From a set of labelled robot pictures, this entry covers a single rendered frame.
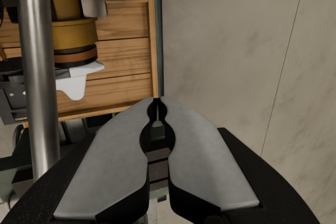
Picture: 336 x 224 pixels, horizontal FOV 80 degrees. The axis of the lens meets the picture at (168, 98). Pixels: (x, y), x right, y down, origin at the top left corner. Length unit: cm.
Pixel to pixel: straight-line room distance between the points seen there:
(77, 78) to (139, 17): 27
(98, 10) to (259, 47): 174
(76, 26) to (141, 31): 27
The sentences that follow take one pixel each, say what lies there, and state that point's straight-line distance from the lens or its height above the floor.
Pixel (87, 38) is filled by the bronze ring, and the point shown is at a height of 111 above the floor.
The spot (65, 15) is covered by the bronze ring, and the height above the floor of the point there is 111.
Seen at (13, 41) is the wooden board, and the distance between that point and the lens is 58.
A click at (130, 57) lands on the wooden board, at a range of 56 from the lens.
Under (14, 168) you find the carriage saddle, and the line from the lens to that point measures 71.
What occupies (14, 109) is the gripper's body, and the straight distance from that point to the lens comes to 38.
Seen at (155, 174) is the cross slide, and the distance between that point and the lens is 71.
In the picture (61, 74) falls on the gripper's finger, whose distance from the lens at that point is 33.
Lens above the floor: 142
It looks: 57 degrees down
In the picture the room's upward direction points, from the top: 146 degrees clockwise
